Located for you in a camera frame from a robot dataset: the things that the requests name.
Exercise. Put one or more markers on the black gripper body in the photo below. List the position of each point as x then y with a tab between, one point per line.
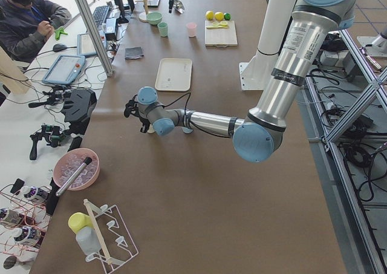
144	122

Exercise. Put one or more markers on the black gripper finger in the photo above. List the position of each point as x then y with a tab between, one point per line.
144	128
171	4

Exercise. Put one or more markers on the cream plastic cup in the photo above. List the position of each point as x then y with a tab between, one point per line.
151	130

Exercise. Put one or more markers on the green plastic cup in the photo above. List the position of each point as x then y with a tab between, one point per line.
162	29

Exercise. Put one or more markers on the pink plastic cup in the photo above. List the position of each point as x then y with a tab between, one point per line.
191	29

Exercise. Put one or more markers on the blue plastic cup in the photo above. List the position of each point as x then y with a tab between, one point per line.
187	130

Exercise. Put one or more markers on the cream rectangular tray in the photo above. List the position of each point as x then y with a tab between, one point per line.
174	74

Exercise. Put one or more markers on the metal scoop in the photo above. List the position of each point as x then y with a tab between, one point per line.
178	6

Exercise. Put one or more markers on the green bowl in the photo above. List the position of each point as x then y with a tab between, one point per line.
154	18

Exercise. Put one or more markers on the wooden stand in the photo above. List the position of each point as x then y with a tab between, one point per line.
143	16

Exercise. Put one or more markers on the whole lemon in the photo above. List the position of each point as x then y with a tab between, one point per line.
219	16
209	15

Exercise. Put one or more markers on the grey folded cloth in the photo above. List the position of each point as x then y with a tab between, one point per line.
133	53

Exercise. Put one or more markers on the wooden cutting board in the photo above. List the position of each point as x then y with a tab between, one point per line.
221	37

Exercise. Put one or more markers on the green lime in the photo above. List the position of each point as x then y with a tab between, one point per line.
227	16

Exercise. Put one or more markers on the yellow plastic knife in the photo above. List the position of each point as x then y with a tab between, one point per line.
217	27

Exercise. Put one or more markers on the black keyboard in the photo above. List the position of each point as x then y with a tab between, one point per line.
100	14

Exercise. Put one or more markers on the blue teach pendant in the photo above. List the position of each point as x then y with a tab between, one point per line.
64	70

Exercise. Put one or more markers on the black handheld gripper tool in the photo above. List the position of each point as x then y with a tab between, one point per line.
53	135

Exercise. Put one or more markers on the pink bowl with ice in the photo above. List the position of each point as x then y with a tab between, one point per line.
71	162

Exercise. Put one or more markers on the computer mouse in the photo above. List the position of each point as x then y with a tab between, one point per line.
59	47

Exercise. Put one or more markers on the yellow cup on rack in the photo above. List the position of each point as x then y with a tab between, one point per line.
78	221

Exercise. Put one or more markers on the clear cup on rack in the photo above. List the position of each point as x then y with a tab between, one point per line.
87	240

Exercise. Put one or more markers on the seated person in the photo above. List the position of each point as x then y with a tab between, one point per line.
27	26

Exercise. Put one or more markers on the aluminium frame post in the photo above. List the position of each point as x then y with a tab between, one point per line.
93	32

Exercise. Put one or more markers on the metal scoop handle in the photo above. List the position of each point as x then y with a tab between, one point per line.
74	176

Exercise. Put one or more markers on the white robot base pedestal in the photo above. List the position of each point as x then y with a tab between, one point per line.
255	74

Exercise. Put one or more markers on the white wire cup rack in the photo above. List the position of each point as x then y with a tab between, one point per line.
117	244

